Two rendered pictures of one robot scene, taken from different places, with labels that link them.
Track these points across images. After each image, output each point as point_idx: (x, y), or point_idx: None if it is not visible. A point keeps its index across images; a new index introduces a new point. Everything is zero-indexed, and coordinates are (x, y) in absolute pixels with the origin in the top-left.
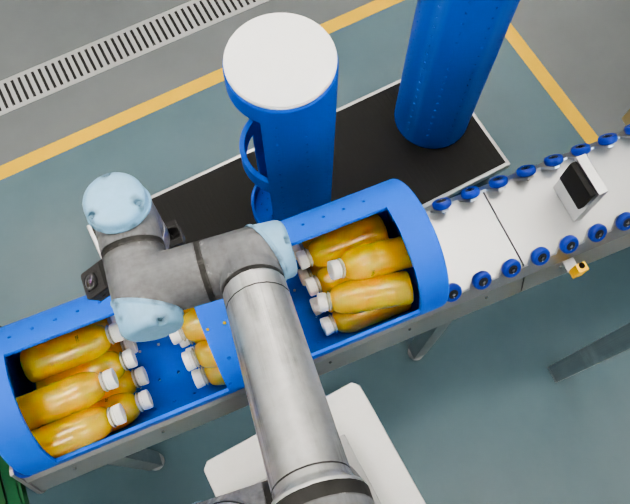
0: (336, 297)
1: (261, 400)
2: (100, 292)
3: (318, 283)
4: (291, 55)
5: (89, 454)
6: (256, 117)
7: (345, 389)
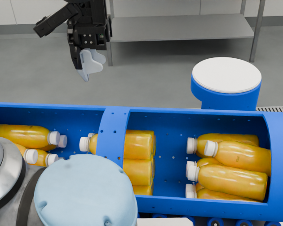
0: (203, 168)
1: None
2: (41, 23)
3: (195, 164)
4: (233, 73)
5: None
6: (200, 96)
7: (179, 219)
